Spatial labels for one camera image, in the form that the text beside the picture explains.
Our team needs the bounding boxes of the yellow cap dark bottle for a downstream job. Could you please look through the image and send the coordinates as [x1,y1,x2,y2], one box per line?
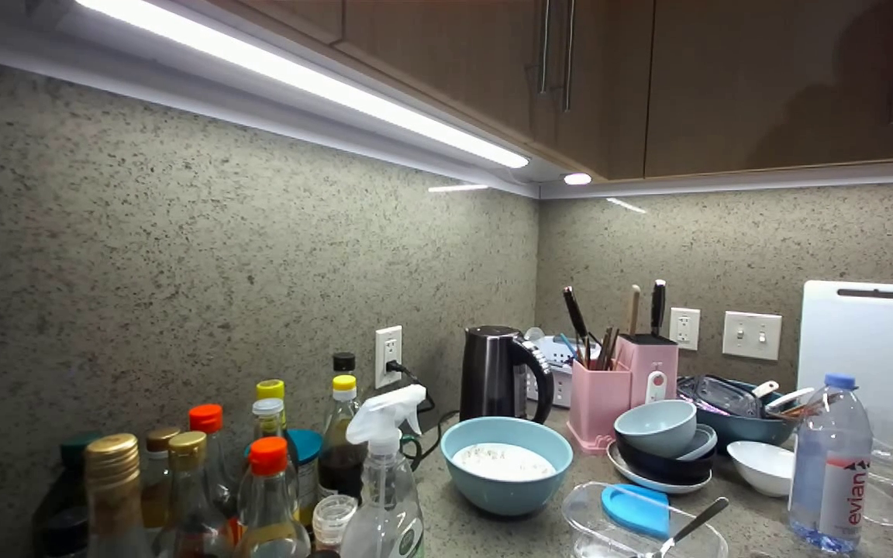
[321,371,367,497]

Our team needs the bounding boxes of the white left wall outlet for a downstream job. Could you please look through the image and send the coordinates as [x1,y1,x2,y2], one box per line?
[376,325,404,388]

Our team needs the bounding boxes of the pink knife block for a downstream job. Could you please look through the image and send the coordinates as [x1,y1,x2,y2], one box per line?
[614,335,679,403]

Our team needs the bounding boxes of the white light switch plate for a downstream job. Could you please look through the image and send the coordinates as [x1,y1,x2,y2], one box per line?
[724,309,782,362]

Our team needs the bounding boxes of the light blue mixing bowl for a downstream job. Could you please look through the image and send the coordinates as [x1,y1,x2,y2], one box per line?
[441,416,575,518]

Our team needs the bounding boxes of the white small dish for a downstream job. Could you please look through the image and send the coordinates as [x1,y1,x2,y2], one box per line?
[726,440,793,500]

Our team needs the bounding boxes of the black knife handle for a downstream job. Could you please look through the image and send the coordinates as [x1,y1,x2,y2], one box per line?
[563,285,594,348]

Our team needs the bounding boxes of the blue silicone lid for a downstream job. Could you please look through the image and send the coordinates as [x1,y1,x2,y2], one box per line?
[601,482,669,538]

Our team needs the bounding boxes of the blue bowl with utensils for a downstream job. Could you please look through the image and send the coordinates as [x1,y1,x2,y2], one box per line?
[675,375,819,445]

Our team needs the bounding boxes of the clear glass container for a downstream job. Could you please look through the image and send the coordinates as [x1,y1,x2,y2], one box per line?
[563,480,730,558]

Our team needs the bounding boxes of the metal spoon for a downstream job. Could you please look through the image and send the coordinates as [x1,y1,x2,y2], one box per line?
[655,497,730,558]

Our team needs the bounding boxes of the white spray bottle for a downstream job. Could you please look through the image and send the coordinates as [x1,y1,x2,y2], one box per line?
[342,383,426,558]

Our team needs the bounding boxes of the red cap bottle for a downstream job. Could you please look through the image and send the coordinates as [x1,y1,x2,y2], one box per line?
[190,403,241,545]

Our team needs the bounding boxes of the orange cap oil bottle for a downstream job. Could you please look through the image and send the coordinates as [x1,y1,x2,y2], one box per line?
[241,437,309,558]

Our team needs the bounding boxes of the pink utensil holder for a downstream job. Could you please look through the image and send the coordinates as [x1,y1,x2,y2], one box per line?
[568,366,629,452]

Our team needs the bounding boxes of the left upper wooden cabinets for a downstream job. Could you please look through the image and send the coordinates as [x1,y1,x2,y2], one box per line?
[211,0,655,178]

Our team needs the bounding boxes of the under cabinet light strip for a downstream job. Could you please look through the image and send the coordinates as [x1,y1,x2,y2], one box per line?
[74,0,528,169]

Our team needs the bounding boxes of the yellow cap clear bottle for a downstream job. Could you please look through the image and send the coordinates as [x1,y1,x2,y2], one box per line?
[250,377,288,437]

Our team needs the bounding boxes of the grey blue small bowl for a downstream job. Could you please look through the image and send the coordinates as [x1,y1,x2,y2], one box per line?
[614,398,698,459]

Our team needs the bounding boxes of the white wall outlet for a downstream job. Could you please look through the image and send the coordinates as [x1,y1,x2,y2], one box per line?
[669,305,701,350]
[376,325,404,388]

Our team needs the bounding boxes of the small gold cap bottle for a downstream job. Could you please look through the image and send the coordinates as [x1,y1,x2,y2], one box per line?
[167,429,222,558]

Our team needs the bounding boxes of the dark green bottle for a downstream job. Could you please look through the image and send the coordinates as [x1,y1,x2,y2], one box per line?
[33,429,93,558]

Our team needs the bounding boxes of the black electric kettle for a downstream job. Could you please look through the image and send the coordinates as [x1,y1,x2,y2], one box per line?
[458,325,556,421]

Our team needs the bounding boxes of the dark blue bowl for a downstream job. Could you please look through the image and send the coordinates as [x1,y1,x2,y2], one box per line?
[616,424,717,482]

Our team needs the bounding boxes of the white cutting board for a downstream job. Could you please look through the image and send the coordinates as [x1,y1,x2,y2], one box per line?
[797,280,893,440]

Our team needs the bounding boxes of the black cap bottle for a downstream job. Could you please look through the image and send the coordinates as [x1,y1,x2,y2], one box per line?
[332,352,356,375]

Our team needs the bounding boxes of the clear plastic water bottle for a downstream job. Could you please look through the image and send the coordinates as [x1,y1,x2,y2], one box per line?
[788,371,872,555]

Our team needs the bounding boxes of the gold cap glass bottle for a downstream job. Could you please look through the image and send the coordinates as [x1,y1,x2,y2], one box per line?
[86,433,152,558]

